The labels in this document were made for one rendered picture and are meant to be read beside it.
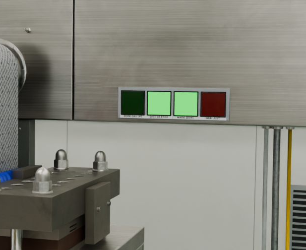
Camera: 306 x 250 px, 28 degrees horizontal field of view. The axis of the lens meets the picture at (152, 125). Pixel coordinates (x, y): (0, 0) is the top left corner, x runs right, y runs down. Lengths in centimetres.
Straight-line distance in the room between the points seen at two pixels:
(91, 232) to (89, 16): 49
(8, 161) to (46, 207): 30
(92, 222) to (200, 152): 254
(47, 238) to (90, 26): 52
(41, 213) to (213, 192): 272
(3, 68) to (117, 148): 257
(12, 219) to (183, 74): 50
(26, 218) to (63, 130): 288
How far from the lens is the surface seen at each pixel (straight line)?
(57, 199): 110
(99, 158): 141
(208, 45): 136
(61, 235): 116
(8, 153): 136
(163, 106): 137
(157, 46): 138
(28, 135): 149
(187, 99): 136
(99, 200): 125
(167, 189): 381
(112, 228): 142
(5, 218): 112
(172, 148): 377
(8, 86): 135
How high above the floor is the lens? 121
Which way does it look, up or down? 3 degrees down
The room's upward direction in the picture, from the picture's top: 1 degrees clockwise
